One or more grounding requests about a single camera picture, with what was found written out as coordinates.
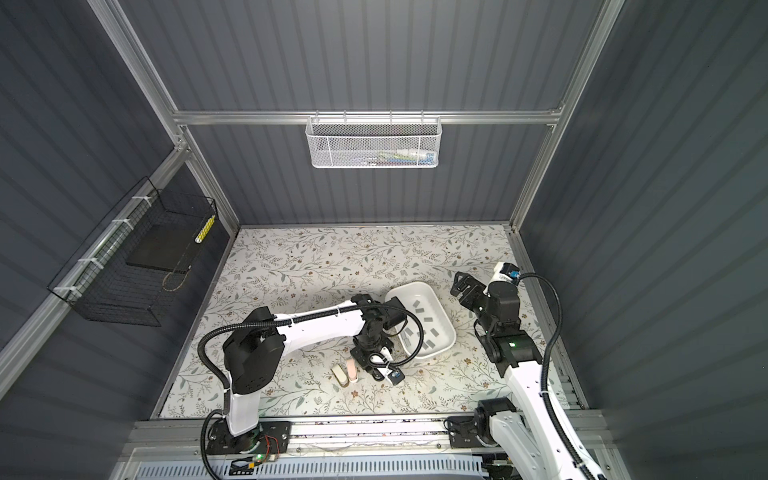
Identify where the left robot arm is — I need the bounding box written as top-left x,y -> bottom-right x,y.
220,294 -> 421,436

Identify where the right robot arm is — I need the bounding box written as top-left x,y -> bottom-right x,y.
450,262 -> 606,479

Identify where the white plastic tray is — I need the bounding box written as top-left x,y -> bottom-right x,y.
385,281 -> 457,361

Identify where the white vent strip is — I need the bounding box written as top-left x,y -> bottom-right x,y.
134,457 -> 487,480

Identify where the yellow marker pen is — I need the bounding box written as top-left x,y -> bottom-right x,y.
194,215 -> 216,244

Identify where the black foam pad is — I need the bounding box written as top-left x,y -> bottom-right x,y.
126,225 -> 202,274

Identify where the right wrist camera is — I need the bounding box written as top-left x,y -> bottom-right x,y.
491,262 -> 521,285

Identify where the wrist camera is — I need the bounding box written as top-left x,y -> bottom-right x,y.
378,365 -> 405,386
491,262 -> 521,285

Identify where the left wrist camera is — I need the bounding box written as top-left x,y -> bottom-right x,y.
378,365 -> 405,386

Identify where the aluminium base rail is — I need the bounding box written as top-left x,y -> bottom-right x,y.
122,410 -> 610,463

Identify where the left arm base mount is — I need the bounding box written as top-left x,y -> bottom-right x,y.
205,420 -> 292,455

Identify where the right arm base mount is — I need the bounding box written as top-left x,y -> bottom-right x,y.
443,415 -> 498,449

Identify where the white wire wall basket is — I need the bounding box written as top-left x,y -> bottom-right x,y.
305,118 -> 443,169

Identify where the black wire side basket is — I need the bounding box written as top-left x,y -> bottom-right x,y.
48,181 -> 218,327

